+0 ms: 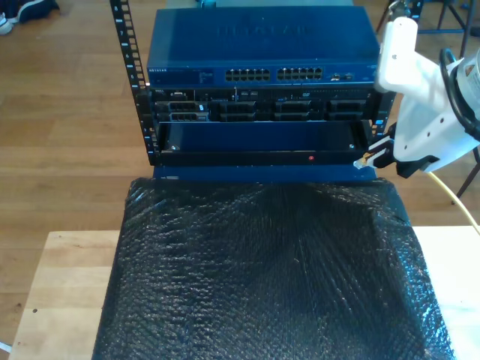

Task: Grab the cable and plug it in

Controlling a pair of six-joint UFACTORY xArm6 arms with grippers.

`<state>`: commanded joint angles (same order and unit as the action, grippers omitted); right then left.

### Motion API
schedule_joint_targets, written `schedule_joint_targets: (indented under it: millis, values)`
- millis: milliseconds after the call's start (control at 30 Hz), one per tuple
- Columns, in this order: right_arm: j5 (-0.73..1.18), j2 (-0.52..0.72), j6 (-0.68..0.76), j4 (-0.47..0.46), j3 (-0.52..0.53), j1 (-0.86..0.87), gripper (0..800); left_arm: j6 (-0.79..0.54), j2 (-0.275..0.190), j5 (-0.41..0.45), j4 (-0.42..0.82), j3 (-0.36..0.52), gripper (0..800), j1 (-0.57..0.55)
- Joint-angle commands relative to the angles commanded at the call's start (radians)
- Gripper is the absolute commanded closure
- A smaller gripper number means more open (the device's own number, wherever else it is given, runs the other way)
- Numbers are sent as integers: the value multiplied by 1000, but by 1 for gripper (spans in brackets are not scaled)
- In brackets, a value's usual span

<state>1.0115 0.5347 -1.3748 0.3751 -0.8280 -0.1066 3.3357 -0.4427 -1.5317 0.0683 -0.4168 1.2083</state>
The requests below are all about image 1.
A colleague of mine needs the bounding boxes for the yellow network cable clear plug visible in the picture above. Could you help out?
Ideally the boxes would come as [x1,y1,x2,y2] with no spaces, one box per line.
[353,151,480,236]

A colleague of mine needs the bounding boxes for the blue flat panel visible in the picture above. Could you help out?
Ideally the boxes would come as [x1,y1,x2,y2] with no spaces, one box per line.
[152,164,379,185]

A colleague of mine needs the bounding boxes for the black rack server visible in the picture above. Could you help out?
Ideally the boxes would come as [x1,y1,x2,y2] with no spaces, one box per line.
[149,86,383,124]

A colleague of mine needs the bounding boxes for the black rack shelf tray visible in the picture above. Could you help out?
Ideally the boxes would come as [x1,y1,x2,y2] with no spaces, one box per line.
[155,119,376,168]

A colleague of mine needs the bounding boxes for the black bubble wrap mat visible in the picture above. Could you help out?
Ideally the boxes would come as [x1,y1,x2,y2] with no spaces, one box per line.
[91,176,457,360]

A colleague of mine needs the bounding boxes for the dark sneaker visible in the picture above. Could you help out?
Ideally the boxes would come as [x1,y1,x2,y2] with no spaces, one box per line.
[16,0,61,24]

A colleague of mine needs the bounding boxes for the thin black cable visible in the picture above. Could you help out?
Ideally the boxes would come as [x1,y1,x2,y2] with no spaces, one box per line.
[439,47,480,143]

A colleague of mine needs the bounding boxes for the blue network switch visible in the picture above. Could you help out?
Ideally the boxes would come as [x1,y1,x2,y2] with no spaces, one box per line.
[145,6,386,88]

